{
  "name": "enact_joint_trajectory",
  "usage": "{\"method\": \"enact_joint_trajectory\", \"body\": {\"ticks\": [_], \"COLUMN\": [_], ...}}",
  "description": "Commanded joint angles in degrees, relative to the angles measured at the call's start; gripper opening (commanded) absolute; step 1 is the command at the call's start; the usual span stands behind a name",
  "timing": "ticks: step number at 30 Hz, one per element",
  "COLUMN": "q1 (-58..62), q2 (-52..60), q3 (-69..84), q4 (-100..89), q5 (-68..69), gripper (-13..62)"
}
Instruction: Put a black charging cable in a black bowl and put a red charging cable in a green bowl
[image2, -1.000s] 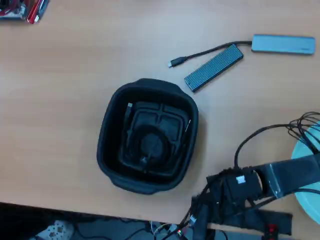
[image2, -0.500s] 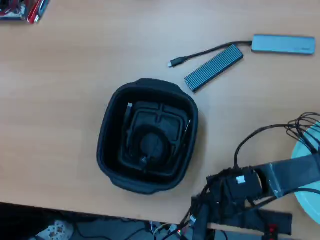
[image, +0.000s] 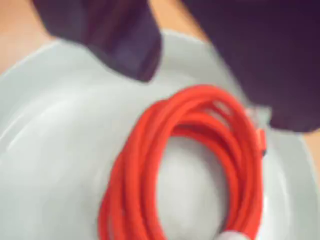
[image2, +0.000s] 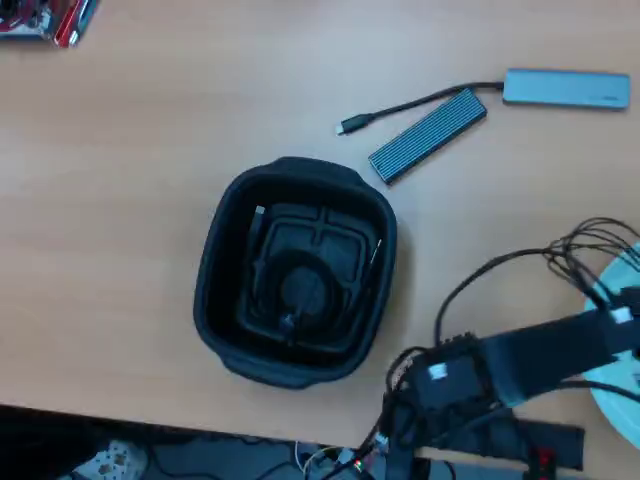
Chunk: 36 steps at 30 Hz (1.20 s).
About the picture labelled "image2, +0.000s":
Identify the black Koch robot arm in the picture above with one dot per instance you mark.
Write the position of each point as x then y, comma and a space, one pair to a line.
545, 350

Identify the black square bowl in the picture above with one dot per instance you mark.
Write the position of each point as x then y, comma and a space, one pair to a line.
225, 300

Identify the black robot wiring bundle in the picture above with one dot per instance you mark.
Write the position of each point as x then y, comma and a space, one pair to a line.
470, 280

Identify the white perforated shoe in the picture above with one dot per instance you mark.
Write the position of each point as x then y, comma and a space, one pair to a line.
110, 460

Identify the red table clamp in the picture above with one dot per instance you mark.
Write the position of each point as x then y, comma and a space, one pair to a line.
542, 462

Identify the red flat box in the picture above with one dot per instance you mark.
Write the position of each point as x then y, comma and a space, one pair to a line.
75, 22

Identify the light blue plate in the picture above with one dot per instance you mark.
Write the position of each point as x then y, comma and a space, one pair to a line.
620, 420

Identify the red and white box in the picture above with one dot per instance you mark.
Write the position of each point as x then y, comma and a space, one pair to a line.
22, 20

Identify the dark ribbed SSD enclosure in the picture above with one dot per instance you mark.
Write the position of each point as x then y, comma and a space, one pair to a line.
425, 135

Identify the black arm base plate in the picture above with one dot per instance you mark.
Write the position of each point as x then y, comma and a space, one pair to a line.
545, 440

